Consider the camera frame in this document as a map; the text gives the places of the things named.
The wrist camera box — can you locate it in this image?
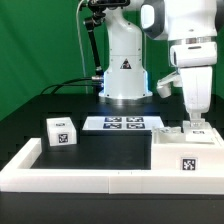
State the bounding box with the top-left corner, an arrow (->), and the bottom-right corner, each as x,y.
156,72 -> 182,98

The white thin cable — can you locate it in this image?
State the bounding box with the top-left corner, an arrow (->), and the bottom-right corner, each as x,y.
75,0 -> 90,94

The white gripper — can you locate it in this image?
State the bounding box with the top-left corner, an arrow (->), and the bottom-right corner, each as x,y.
179,66 -> 212,127

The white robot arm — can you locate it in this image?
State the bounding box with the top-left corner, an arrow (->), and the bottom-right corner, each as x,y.
100,0 -> 218,126

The white cabinet body box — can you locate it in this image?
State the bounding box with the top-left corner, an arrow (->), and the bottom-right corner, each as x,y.
151,127 -> 224,171

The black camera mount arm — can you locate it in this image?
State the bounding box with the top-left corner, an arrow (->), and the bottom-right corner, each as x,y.
79,0 -> 130,82

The small white cube part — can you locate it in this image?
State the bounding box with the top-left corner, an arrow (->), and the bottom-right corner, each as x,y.
46,117 -> 77,146

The white cabinet door panel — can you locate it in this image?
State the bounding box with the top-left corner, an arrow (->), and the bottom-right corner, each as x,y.
183,120 -> 214,143

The white base tag plate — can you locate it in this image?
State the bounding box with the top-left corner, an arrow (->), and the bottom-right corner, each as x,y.
83,116 -> 164,131

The white U-shaped fence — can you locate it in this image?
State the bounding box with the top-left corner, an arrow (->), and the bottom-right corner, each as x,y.
0,138 -> 224,195

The black cable bundle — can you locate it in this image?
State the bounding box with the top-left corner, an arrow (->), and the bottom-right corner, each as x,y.
40,77 -> 104,96

